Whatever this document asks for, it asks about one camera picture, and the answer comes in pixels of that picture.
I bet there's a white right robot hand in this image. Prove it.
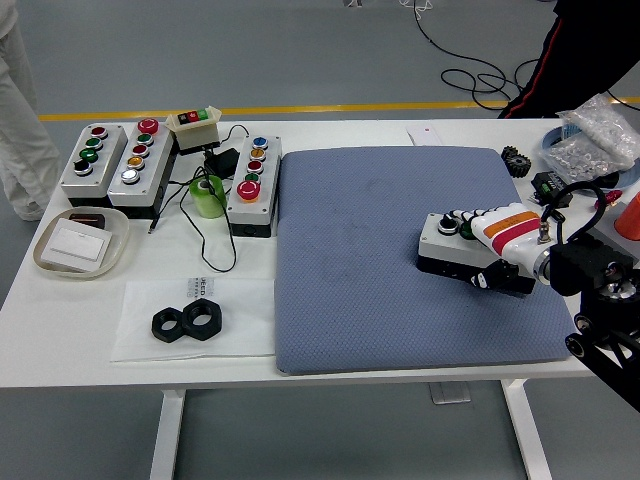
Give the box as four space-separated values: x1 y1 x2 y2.
442 202 546 294

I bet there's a four-button control box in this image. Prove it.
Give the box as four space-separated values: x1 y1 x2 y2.
415 210 536 296

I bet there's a five-button box with blue button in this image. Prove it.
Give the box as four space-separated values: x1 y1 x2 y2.
225 134 282 239

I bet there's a five-button box with white button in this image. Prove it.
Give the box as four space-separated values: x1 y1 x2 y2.
107 118 177 220

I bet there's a black module with green terminal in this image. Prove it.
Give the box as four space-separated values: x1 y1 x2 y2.
529 170 575 209

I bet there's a black gear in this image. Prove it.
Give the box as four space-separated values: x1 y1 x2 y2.
500 145 534 179

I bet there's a clear bag of metal washers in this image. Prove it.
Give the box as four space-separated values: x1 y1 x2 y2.
542 134 636 191

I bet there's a small red part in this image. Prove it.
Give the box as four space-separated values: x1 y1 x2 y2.
594 188 624 211

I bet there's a clear bag of white parts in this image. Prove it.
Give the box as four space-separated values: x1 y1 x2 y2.
557 94 640 169

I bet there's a blue-grey padded mat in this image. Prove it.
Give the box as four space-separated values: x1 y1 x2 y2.
273 145 581 375

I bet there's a person in black trousers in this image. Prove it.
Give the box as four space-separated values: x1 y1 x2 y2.
497 0 640 120

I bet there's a white table leg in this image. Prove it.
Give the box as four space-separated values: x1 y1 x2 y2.
149 389 187 480
501 378 554 480

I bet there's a clear printed plastic bag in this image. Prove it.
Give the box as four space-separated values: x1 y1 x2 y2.
109 277 279 364

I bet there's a black power adapter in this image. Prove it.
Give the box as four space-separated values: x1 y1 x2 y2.
203 147 241 179

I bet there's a green tape roll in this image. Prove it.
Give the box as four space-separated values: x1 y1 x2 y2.
188 174 229 220

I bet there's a large black hex nut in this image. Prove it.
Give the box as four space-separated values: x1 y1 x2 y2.
180 297 224 342

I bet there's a small black hex nut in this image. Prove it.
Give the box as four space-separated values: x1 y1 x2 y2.
151 306 189 344

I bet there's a beige oval tray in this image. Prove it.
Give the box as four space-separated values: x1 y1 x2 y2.
32 205 131 281

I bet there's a grey box with black selector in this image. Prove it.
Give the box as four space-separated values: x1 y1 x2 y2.
59 123 129 209

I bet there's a grey under-table bracket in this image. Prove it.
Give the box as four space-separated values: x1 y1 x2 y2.
429 382 472 405

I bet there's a coiled black floor cable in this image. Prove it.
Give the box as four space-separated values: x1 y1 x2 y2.
412 9 526 109

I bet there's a white floor cable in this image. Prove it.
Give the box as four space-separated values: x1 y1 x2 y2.
402 0 435 21

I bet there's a thin black adapter cord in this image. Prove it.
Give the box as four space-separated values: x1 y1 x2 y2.
148 123 251 274

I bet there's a cream three-button switch box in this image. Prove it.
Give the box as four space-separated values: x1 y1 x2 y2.
164 104 224 156

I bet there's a dark brown switch plate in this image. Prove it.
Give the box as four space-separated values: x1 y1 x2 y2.
68 211 109 231

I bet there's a white wall switch plate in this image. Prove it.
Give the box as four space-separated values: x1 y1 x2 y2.
39 218 115 274

